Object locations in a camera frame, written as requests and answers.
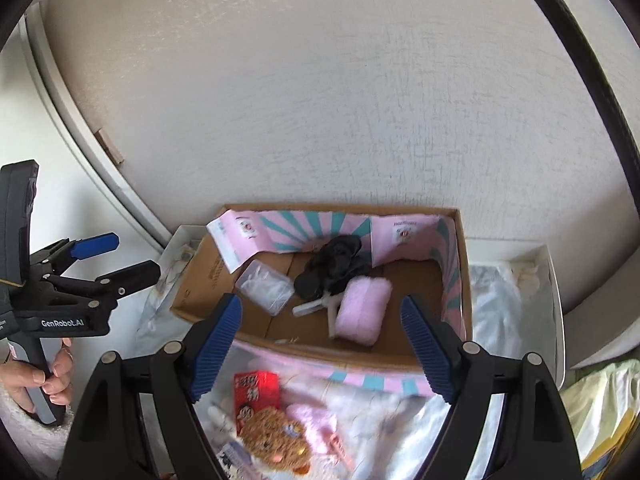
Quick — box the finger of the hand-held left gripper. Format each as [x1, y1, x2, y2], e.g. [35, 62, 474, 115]
[29, 232, 121, 281]
[42, 259, 162, 311]

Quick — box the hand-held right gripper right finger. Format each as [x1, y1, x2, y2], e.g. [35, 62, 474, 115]
[401, 294, 586, 480]

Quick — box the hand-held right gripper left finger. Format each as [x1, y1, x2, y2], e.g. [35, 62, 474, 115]
[57, 292, 244, 480]

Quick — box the red milk carton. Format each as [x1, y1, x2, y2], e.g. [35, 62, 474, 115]
[233, 370, 282, 436]

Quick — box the pink striped cardboard box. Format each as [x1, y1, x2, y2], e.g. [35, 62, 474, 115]
[170, 203, 475, 396]

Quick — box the pink fuzzy sock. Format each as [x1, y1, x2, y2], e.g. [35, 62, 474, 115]
[286, 402, 341, 453]
[334, 276, 393, 347]

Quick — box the clear plastic bag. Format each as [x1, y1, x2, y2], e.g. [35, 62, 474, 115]
[234, 260, 296, 317]

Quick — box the white plastic clip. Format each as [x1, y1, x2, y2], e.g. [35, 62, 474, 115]
[292, 290, 346, 338]

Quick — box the brown plush toy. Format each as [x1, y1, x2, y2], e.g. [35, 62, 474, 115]
[240, 406, 312, 476]

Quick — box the white printed tissue pack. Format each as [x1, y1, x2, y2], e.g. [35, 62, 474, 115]
[217, 442, 266, 480]

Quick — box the black scrunchie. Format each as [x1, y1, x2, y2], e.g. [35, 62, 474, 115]
[292, 234, 373, 298]

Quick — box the white desktop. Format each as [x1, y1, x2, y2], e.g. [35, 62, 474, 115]
[160, 225, 568, 396]

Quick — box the person's left hand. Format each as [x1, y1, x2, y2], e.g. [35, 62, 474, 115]
[0, 337, 76, 413]

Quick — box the floral blue cloth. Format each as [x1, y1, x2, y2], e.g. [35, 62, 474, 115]
[135, 260, 556, 480]

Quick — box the grey headboard cushion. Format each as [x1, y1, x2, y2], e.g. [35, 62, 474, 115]
[560, 270, 640, 368]

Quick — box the floral yellow blanket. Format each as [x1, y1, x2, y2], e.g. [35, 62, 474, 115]
[560, 360, 640, 480]

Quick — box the white door frame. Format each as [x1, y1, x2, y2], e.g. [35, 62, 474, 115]
[20, 2, 173, 251]

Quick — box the black ribbed cable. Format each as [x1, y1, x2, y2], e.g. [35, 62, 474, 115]
[500, 0, 640, 221]

